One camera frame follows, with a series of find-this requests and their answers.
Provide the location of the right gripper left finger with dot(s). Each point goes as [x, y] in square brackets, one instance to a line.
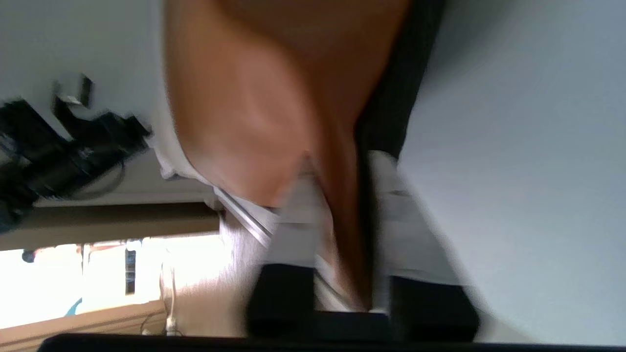
[293, 234]

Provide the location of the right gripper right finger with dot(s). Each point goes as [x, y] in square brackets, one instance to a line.
[415, 244]

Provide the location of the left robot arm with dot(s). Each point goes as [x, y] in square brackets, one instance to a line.
[58, 156]

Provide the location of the silver sliding door rail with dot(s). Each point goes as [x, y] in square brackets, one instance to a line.
[247, 217]

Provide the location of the black wardrobe frame strip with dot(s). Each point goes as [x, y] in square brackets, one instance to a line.
[398, 83]

